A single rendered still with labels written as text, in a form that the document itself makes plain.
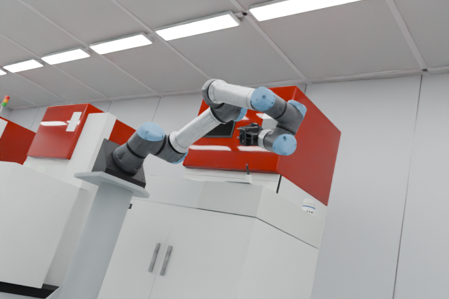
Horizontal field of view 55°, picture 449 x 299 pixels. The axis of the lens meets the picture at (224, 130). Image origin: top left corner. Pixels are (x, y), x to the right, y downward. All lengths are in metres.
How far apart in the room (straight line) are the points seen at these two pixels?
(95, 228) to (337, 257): 2.51
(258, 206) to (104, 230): 0.68
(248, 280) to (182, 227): 0.43
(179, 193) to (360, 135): 2.46
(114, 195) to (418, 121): 2.93
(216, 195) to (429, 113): 2.58
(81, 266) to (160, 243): 0.41
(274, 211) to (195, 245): 0.40
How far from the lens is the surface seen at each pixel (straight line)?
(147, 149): 2.00
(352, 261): 3.96
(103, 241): 1.99
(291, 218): 2.14
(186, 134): 1.96
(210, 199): 2.07
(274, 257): 2.06
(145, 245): 2.28
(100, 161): 2.07
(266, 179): 2.71
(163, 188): 2.32
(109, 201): 2.00
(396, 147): 4.13
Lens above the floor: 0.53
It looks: 19 degrees up
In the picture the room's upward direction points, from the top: 16 degrees clockwise
